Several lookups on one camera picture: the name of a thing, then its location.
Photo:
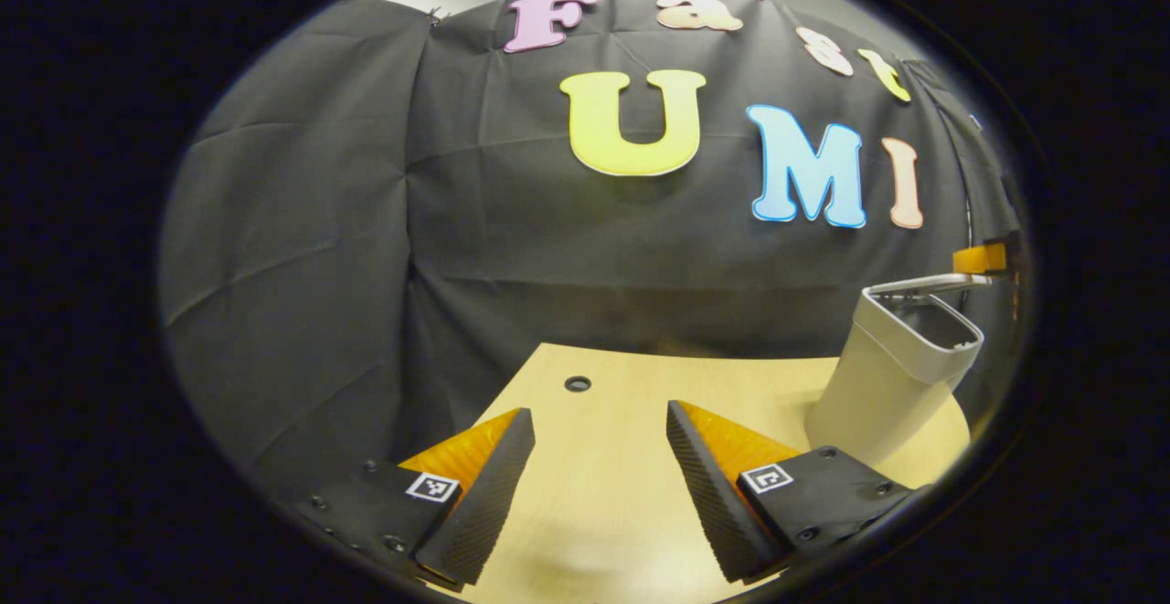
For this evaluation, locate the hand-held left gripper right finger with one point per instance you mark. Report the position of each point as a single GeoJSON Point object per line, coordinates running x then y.
{"type": "Point", "coordinates": [713, 503]}

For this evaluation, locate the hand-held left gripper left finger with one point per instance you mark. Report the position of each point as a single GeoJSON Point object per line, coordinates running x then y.
{"type": "Point", "coordinates": [484, 513]}

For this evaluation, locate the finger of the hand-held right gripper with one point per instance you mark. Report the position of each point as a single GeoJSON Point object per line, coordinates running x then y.
{"type": "Point", "coordinates": [980, 259]}

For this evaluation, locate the white desktop garbage bin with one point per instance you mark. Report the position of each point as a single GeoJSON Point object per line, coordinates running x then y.
{"type": "Point", "coordinates": [877, 385]}

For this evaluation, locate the wooden desktop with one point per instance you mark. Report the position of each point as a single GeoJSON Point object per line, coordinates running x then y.
{"type": "Point", "coordinates": [622, 421]}

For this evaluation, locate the black backdrop cloth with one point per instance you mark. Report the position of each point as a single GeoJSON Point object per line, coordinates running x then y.
{"type": "Point", "coordinates": [366, 266]}

